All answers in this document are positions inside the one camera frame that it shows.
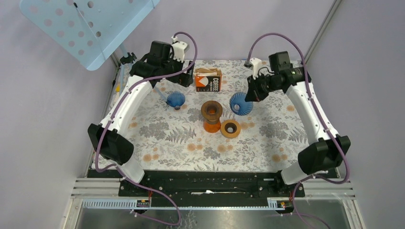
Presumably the purple cable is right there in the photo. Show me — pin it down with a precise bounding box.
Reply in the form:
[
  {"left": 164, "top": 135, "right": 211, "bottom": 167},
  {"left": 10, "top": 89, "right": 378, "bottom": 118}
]
[
  {"left": 246, "top": 32, "right": 351, "bottom": 229},
  {"left": 94, "top": 31, "right": 198, "bottom": 227}
]

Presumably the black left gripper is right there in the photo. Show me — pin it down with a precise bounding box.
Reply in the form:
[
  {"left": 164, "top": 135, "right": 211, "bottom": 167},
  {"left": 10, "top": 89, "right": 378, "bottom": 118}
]
[{"left": 161, "top": 53, "right": 194, "bottom": 87}]

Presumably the orange coffee filter box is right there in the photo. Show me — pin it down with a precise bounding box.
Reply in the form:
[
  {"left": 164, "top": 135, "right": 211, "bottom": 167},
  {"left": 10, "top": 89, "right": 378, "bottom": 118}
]
[{"left": 194, "top": 68, "right": 222, "bottom": 92}]

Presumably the light wooden dripper ring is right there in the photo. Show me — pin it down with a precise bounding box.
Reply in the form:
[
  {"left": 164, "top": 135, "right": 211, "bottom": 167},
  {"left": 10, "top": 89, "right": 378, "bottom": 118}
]
[{"left": 220, "top": 119, "right": 241, "bottom": 139}]

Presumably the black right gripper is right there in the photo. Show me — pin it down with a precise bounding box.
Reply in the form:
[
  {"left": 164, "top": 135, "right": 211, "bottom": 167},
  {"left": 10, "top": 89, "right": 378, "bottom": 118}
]
[{"left": 245, "top": 72, "right": 281, "bottom": 103}]

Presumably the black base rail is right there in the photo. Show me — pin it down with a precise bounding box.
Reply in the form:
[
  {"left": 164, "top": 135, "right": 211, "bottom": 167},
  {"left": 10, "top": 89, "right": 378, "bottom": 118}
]
[{"left": 118, "top": 170, "right": 305, "bottom": 208}]

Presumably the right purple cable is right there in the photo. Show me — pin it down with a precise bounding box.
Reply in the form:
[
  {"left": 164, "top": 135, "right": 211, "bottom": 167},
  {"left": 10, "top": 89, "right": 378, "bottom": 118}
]
[{"left": 246, "top": 32, "right": 351, "bottom": 229}]

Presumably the orange glass carafe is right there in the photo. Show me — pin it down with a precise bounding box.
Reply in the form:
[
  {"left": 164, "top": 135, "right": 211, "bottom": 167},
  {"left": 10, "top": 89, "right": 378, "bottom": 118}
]
[{"left": 203, "top": 119, "right": 221, "bottom": 133}]

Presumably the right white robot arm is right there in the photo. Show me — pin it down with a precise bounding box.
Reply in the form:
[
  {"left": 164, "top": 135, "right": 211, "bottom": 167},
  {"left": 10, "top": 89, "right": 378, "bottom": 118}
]
[{"left": 245, "top": 52, "right": 351, "bottom": 197}]

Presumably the blue dripper on left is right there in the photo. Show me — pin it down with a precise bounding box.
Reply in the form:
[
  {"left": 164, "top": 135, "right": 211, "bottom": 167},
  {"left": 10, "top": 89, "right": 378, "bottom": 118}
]
[{"left": 154, "top": 87, "right": 186, "bottom": 110}]

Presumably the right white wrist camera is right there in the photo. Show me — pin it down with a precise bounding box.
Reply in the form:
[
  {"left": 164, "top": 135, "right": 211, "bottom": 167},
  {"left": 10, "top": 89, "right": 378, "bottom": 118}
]
[{"left": 244, "top": 58, "right": 263, "bottom": 79}]

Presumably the light blue music stand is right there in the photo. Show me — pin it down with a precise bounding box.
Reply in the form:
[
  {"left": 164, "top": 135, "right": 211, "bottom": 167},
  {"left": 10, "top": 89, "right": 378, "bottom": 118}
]
[{"left": 19, "top": 0, "right": 159, "bottom": 71}]

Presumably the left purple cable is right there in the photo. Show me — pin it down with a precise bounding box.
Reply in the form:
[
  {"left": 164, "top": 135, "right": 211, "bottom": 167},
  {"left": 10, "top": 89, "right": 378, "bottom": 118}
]
[{"left": 94, "top": 31, "right": 198, "bottom": 227}]

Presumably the floral tablecloth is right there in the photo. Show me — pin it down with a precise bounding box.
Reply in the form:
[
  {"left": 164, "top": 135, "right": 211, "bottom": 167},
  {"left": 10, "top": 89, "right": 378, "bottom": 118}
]
[{"left": 125, "top": 60, "right": 309, "bottom": 172}]

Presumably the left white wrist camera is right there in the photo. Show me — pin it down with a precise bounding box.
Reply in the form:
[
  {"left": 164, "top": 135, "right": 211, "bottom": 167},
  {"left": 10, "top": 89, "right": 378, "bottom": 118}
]
[{"left": 171, "top": 36, "right": 190, "bottom": 62}]

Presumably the blue glass dripper cone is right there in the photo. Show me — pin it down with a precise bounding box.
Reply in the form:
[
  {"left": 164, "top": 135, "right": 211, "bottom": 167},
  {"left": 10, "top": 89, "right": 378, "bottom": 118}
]
[{"left": 229, "top": 92, "right": 253, "bottom": 116}]

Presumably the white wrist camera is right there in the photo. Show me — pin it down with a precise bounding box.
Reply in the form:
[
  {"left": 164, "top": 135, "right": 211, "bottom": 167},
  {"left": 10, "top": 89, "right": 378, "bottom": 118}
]
[
  {"left": 244, "top": 58, "right": 263, "bottom": 79},
  {"left": 171, "top": 36, "right": 190, "bottom": 62}
]

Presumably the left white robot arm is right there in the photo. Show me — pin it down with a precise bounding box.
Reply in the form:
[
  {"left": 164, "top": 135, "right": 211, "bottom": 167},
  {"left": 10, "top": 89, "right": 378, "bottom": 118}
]
[{"left": 87, "top": 40, "right": 193, "bottom": 196}]

